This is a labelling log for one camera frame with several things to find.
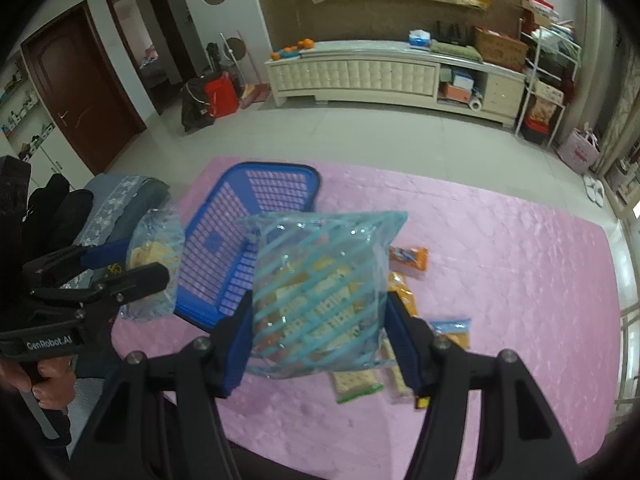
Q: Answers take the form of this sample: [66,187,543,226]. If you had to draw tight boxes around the purple chewing gum pack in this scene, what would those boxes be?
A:
[427,318,471,350]

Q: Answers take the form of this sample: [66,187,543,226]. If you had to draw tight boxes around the green-edged cracker pack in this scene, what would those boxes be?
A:
[329,370,384,404]

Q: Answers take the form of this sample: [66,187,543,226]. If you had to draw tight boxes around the yellow orange snack pouch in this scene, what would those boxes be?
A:
[387,272,419,318]

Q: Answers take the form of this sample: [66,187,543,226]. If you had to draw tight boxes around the teal striped snack bag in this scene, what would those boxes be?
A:
[242,210,408,379]

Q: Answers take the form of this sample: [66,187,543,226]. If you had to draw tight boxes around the orange cartoon snack bar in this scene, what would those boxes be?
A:
[390,247,428,272]

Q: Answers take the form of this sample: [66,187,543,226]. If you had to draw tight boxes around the left hand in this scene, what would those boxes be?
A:
[1,356,76,410]

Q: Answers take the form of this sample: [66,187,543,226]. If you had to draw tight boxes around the blue plastic basket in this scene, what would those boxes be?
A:
[175,162,321,330]

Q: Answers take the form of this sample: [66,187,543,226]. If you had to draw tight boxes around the dark wooden door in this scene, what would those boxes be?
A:
[21,1,145,174]

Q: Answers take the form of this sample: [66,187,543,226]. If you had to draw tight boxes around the black bag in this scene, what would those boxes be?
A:
[181,78,215,134]

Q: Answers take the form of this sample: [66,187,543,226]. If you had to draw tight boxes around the red bag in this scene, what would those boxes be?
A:
[204,72,240,119]

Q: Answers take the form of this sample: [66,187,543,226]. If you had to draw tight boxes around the white slippers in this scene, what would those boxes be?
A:
[582,174,604,208]

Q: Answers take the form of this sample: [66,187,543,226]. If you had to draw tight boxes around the oranges on blue plate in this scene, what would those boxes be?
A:
[270,38,314,61]

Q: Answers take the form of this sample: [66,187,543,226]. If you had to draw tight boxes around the pink shopping bag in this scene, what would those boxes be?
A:
[558,122,600,176]

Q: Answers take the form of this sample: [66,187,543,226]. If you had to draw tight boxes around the cream tv cabinet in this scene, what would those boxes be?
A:
[266,40,525,128]

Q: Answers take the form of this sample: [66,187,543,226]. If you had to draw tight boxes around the white metal shelf rack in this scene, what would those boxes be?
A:
[515,0,582,148]

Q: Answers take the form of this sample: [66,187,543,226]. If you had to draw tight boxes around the green folded towel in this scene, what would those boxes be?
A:
[431,40,484,63]

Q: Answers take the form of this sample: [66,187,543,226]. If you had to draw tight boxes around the cardboard box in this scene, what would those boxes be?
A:
[474,27,528,73]

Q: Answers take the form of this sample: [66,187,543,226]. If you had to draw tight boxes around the blue tissue box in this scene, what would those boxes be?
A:
[408,29,432,50]

